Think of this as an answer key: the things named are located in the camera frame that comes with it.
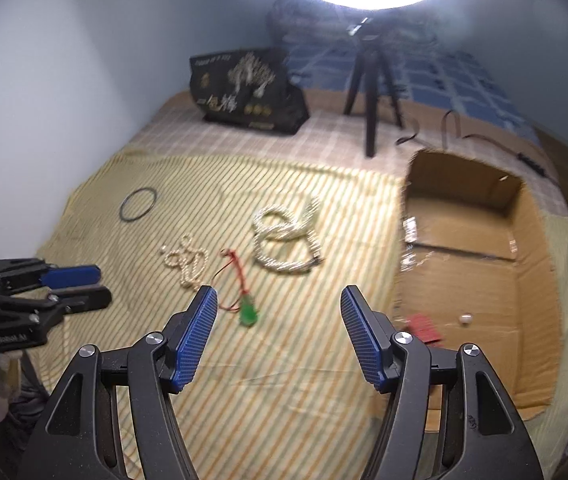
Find cream bead necklace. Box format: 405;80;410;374
160;235;209;291

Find black tripod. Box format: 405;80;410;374
343;30;405;158

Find black bangle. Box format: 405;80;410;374
120;188;158;222

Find black printed bag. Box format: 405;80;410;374
189;47;311;137

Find yellow striped cloth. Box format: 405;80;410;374
34;152;568;480

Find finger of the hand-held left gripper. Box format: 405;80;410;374
0;257;101;296
0;286;112;318

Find black cable controller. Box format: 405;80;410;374
516;152;548;177

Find red strap wristwatch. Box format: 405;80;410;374
396;314;442;348

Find red cord green pendant necklace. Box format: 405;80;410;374
214;247;262;331

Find blue plaid blanket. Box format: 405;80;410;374
284;40;540;142

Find long white pearl necklace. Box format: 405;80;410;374
252;194;326;276

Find cardboard box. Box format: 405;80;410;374
391;149;555;433

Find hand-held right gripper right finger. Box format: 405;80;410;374
340;285;545;480

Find beige plaid bed sheet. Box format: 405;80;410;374
129;87;560;197

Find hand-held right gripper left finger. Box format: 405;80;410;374
18;285;218;480

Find black power cable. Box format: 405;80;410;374
396;110;521;159

